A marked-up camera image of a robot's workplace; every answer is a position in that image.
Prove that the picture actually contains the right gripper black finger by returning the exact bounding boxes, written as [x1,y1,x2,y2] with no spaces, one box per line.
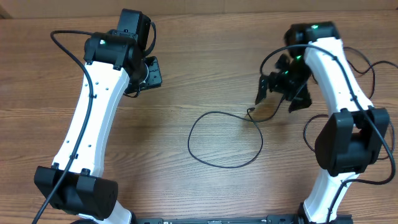
[289,84,312,113]
[255,75,269,105]

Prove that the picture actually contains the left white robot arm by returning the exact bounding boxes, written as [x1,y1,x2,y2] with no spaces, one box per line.
[34,9,162,223]

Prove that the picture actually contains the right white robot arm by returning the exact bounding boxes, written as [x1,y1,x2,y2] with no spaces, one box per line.
[256,22,390,223]

